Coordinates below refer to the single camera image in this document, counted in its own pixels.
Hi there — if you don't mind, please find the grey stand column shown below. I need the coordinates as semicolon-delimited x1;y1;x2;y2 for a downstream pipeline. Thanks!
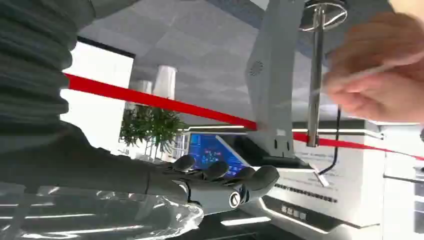
244;0;306;161

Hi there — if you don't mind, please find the green potted plant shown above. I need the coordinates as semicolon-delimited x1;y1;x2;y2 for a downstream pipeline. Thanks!
118;105;187;161

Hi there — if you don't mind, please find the blue display screen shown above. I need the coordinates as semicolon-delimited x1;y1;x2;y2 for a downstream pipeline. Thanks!
186;132;250;179

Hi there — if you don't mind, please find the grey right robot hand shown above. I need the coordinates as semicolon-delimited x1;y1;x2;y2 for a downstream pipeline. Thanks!
0;120;281;216

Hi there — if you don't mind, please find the black cable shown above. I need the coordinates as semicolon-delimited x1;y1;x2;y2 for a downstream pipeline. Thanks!
317;105;343;176

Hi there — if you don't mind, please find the thin white card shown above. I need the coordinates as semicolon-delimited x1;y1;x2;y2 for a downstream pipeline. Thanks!
310;51;424;98

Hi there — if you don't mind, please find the person's hand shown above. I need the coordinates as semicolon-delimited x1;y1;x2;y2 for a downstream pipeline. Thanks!
322;12;424;124

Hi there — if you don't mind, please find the tall white plant pot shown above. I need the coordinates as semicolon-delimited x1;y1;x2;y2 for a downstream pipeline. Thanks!
153;65;178;101

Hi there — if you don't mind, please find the red barrier belt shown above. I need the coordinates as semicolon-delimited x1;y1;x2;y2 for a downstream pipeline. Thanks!
64;72;424;162

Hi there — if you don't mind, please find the chrome stanchion post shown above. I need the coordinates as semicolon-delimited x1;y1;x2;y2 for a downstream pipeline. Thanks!
299;0;349;149

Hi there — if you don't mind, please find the white kiosk counter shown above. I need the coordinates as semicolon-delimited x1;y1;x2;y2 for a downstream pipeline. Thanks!
255;119;388;240

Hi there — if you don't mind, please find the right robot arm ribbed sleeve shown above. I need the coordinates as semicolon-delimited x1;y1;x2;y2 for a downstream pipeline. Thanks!
0;0;140;157

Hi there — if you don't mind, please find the white wall panel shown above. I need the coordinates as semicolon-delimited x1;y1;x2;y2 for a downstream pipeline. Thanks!
59;37;136;157

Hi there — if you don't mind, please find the short white plant pot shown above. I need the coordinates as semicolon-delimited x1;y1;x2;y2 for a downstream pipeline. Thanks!
130;79;154;111

